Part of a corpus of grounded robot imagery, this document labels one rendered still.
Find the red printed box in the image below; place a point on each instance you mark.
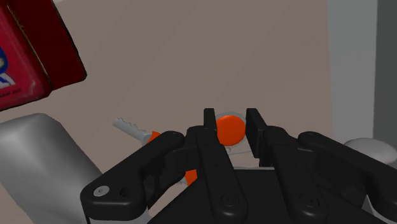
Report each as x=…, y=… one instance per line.
x=28, y=62

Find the grey rounded object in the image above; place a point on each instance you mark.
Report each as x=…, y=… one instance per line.
x=37, y=164

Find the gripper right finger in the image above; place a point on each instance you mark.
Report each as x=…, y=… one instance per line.
x=288, y=161

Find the white round object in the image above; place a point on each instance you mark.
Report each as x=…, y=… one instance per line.
x=372, y=149

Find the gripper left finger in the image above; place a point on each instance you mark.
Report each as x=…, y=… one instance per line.
x=214, y=173

